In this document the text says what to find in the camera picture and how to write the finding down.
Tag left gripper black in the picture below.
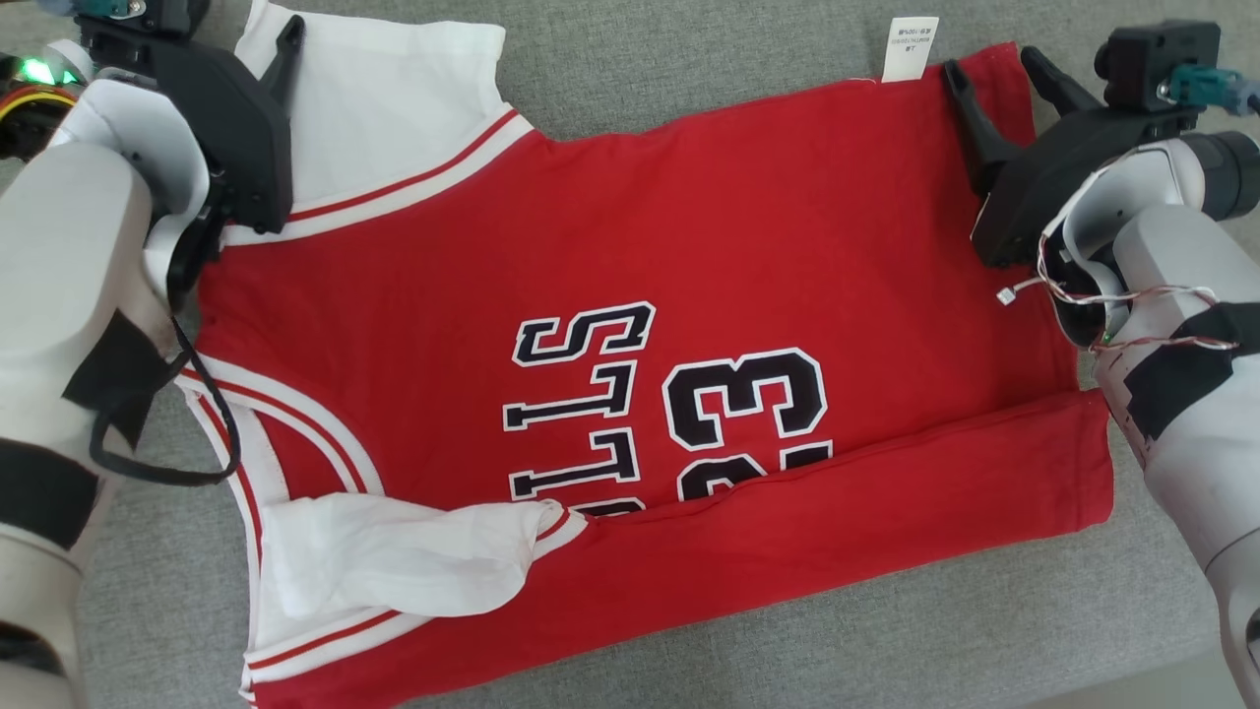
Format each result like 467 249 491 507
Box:
148 15 306 235

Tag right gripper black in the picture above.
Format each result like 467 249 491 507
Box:
942 46 1197 269

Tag red jersey with white sleeves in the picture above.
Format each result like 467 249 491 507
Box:
177 0 1115 709

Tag grey fabric sofa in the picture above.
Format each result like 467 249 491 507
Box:
0 0 1260 709

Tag thin red white wires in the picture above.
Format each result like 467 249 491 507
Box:
996 231 1241 355

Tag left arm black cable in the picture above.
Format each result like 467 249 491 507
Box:
89 313 242 488

